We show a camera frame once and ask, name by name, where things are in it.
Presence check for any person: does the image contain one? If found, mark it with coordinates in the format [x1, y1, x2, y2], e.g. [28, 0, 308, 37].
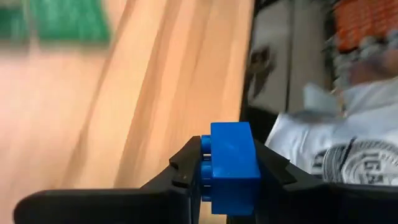
[265, 30, 398, 187]

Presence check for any orange textured object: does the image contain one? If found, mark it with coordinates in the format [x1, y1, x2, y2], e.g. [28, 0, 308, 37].
[333, 0, 398, 52]

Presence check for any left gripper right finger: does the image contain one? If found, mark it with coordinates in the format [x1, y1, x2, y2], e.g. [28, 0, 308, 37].
[254, 139, 327, 224]

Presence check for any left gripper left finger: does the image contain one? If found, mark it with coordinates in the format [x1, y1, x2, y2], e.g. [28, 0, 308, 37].
[140, 135, 203, 224]

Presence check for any blue 2x2 toy brick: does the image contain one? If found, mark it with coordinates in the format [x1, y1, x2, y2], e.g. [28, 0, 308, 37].
[200, 121, 262, 217]

